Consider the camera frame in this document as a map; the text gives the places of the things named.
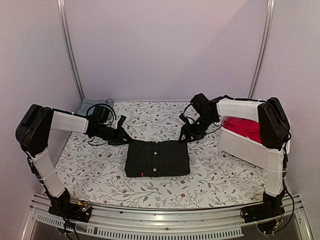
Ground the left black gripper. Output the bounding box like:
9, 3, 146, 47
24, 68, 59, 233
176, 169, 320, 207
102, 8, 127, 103
94, 123, 133, 146

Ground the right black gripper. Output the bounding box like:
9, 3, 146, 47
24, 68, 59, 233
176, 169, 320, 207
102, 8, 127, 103
178, 114, 217, 143

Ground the black striped garment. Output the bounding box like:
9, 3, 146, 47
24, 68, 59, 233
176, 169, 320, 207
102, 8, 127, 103
124, 140, 191, 178

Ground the light blue denim skirt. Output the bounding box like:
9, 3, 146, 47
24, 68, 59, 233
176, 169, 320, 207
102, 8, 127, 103
77, 98, 114, 116

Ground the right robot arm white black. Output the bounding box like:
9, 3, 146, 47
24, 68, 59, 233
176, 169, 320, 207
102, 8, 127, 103
179, 93, 291, 198

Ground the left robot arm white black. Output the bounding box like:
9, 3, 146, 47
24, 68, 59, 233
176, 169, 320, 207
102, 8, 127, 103
15, 103, 133, 199

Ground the white plastic laundry basket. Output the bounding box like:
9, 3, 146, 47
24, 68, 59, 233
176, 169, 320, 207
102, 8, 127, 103
218, 125, 288, 173

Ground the floral patterned table mat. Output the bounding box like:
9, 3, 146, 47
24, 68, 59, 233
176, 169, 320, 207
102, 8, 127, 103
51, 101, 282, 210

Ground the red garment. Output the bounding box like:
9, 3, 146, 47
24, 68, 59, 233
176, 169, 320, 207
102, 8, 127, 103
222, 117, 262, 144

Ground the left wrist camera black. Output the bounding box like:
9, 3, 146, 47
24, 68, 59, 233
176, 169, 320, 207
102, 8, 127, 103
85, 103, 126, 129

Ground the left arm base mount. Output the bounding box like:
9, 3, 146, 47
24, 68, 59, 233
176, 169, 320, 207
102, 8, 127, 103
46, 189, 92, 223

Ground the aluminium front rail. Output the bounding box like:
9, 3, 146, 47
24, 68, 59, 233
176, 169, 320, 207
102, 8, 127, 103
21, 193, 314, 240

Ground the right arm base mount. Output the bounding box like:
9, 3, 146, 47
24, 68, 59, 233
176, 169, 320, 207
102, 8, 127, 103
240, 190, 285, 235

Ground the left aluminium frame post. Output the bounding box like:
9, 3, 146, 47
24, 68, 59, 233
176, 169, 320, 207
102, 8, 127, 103
56, 0, 85, 100

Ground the aluminium frame post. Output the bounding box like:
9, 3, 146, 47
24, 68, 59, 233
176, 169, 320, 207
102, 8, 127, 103
56, 0, 85, 100
247, 0, 275, 99

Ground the right aluminium frame post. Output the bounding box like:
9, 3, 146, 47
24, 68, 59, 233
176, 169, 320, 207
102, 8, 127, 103
247, 0, 275, 99

